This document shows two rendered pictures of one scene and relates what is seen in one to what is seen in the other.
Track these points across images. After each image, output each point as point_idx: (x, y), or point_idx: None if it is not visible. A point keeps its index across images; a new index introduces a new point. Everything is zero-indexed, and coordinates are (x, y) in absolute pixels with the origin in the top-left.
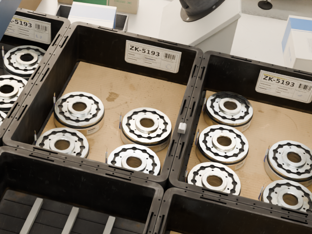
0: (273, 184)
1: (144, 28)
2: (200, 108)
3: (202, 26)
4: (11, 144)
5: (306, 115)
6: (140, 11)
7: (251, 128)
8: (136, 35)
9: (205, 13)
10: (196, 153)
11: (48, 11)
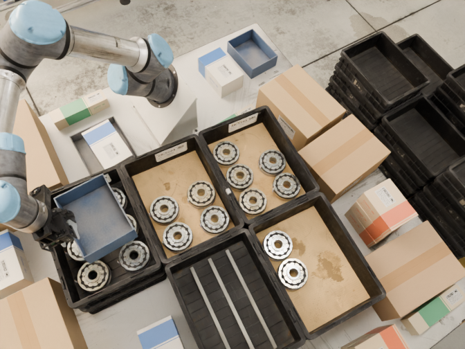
0: (275, 181)
1: (124, 113)
2: None
3: (174, 110)
4: (169, 261)
5: (256, 127)
6: (111, 102)
7: (240, 154)
8: (158, 149)
9: (171, 100)
10: None
11: (61, 141)
